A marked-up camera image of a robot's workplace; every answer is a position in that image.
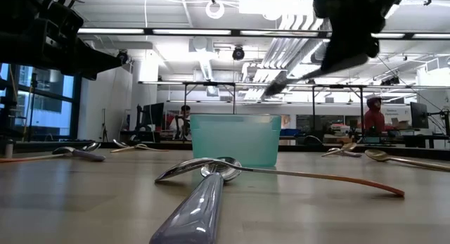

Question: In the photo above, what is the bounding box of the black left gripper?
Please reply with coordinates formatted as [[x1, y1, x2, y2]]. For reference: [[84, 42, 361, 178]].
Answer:
[[0, 18, 123, 82]]

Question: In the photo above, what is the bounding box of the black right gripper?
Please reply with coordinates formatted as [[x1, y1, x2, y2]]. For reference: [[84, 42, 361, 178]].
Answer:
[[311, 0, 405, 72]]

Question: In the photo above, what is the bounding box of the orange-handled silver spoon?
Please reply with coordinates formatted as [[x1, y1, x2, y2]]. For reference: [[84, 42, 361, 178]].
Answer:
[[0, 141, 102, 164], [154, 157, 406, 198], [112, 138, 169, 153]]

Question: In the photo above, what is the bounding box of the large glass window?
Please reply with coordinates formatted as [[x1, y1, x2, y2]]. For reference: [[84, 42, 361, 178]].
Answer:
[[0, 63, 82, 139]]

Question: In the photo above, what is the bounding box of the small black tripod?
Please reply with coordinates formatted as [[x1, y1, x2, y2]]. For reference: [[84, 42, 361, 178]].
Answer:
[[100, 108, 110, 143]]

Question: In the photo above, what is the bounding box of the person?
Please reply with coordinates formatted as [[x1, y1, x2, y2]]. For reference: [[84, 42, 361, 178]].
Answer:
[[363, 96, 394, 134], [169, 105, 193, 141]]

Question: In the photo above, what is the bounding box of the black computer monitor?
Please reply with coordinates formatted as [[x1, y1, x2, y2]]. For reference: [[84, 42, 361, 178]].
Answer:
[[140, 102, 165, 132], [409, 101, 430, 129]]

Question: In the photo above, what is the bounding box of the black overhead light bar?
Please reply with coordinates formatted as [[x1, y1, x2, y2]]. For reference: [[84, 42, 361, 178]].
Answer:
[[75, 27, 450, 40]]

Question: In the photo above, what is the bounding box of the teal translucent plastic bin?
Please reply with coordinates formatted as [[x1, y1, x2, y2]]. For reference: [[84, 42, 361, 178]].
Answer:
[[189, 113, 282, 168]]

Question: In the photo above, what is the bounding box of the black workstation frame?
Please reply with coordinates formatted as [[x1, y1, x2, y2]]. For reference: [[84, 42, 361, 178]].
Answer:
[[311, 84, 366, 132], [181, 80, 237, 115]]

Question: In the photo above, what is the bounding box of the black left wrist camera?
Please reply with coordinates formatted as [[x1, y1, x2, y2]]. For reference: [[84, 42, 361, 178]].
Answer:
[[38, 1, 84, 44]]

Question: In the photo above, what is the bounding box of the black aluminium table frame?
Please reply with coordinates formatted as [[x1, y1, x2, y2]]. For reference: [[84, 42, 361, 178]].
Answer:
[[0, 140, 450, 160]]

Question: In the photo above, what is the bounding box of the black dome ceiling camera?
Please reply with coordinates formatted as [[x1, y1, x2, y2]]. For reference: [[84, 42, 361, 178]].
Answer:
[[231, 45, 246, 61]]

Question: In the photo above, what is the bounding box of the white hanging ring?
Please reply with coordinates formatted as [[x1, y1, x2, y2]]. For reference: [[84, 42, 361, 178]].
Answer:
[[205, 0, 226, 20]]

